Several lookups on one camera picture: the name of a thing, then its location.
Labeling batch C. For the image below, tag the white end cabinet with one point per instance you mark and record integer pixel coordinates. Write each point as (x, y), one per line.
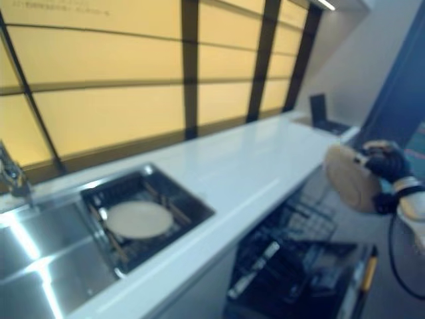
(350, 138)

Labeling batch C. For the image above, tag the open dishwasher lower rack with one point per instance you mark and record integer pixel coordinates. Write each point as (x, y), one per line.
(335, 282)

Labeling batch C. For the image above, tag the dark open laptop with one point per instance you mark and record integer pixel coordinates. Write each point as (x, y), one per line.
(318, 106)

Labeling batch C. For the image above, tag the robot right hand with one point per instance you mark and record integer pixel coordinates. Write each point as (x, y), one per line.
(388, 163)

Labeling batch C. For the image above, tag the stainless steel sink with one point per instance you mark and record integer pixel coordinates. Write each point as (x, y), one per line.
(50, 259)

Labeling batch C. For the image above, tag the black dish drying rack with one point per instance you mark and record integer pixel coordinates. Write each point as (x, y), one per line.
(192, 206)

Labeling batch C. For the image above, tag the white cabinet door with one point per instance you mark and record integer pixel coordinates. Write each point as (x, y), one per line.
(186, 292)

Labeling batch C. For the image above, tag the ceiling light strip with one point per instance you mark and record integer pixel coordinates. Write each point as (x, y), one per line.
(325, 4)

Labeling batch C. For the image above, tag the chrome gooseneck faucet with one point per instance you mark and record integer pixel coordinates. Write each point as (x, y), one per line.
(13, 172)

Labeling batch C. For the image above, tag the cream ceramic plate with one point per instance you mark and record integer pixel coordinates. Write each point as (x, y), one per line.
(348, 186)
(139, 221)

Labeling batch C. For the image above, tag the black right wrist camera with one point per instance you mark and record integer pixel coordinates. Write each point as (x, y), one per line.
(385, 202)

